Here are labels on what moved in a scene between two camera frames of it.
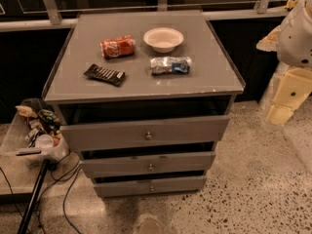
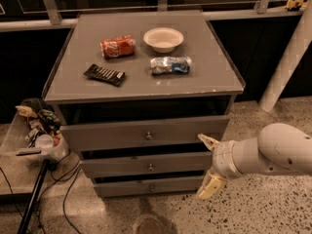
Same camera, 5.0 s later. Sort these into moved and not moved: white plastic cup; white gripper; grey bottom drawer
Moved: white gripper
Not moved: grey bottom drawer; white plastic cup
